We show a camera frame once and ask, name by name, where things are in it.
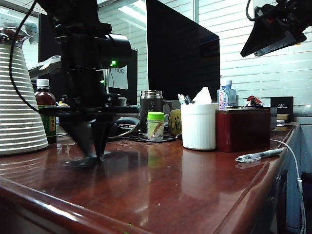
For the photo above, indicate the brown bottle white cap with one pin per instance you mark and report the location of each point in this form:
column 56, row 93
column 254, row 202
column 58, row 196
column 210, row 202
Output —
column 46, row 100

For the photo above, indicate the large black monitor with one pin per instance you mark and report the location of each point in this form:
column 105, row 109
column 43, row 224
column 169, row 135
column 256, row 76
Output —
column 180, row 53

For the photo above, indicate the white tissue paper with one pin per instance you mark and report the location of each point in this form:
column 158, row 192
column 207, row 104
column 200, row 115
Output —
column 203, row 96

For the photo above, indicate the red black white ornament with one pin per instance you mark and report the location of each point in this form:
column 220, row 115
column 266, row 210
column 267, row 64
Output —
column 254, row 101

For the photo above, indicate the yellow box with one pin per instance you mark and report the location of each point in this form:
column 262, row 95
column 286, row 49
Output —
column 64, row 104

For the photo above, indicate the dark red wooden box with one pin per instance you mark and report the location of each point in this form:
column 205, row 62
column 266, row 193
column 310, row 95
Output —
column 242, row 129

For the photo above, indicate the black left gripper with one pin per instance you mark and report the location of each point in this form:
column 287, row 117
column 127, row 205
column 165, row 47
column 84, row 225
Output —
column 80, row 111

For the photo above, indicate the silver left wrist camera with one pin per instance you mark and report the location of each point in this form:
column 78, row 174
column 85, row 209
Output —
column 121, row 101

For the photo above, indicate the black headphones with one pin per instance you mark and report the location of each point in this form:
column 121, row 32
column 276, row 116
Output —
column 131, row 122

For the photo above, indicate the stack of books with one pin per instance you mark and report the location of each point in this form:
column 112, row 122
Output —
column 284, row 119

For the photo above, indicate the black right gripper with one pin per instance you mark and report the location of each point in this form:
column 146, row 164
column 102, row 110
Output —
column 275, row 17

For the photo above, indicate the plain black pen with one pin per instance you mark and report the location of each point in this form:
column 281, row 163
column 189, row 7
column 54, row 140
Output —
column 188, row 100

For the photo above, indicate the clear water bottle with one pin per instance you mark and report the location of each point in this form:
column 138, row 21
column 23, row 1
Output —
column 226, row 97

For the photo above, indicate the black AOC monitor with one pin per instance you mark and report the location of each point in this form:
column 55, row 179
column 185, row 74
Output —
column 132, row 80

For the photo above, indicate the clear jar green lid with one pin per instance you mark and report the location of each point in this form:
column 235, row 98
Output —
column 156, row 126

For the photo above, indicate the grey model aircraft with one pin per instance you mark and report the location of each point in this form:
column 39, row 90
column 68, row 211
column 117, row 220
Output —
column 41, row 68

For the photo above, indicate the silver monitor stand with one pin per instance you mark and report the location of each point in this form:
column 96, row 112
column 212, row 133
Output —
column 107, row 83

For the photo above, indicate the white ribbed thermos jug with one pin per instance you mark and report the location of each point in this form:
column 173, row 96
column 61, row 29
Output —
column 19, row 109

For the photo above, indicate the black box silver logo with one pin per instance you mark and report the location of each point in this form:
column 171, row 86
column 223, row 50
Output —
column 282, row 104

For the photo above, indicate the cream cup black calligraphy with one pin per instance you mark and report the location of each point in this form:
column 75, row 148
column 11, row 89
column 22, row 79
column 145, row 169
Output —
column 174, row 122

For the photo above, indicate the grey box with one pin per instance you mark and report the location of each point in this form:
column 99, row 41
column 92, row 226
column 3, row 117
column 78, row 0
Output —
column 273, row 119

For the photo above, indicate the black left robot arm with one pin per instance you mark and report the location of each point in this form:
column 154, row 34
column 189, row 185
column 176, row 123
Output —
column 80, row 56

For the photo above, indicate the black steel-rim thermos mug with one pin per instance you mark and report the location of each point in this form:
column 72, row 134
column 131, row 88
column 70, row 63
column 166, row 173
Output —
column 151, row 109

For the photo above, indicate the white ribbed pen holder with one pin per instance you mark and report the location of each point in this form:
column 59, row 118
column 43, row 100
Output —
column 199, row 126

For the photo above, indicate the clear gel pen grey grip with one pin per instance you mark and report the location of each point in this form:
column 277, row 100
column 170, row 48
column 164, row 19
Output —
column 268, row 153

